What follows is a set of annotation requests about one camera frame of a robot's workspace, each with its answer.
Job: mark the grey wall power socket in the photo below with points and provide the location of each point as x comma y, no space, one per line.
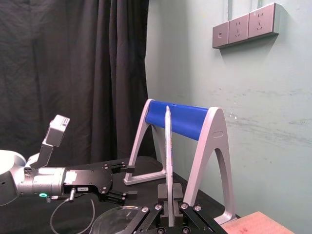
262,22
238,29

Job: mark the pale brown wooden board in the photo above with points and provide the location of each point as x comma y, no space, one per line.
253,224

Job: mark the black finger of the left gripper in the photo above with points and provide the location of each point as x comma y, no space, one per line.
120,167
119,196

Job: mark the grey thermometer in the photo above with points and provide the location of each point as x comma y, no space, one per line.
168,151

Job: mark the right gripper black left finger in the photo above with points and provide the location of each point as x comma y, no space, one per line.
162,195

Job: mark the black curtain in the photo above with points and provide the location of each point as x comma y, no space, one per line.
73,73

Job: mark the grey wall USB socket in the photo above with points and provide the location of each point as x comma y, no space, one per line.
220,36

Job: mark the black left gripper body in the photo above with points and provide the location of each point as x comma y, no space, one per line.
90,179

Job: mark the grey rack with blue bar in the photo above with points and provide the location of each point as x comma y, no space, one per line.
178,119

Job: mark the clear glass beaker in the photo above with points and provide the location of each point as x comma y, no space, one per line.
114,214

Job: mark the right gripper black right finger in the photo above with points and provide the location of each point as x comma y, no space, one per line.
178,193

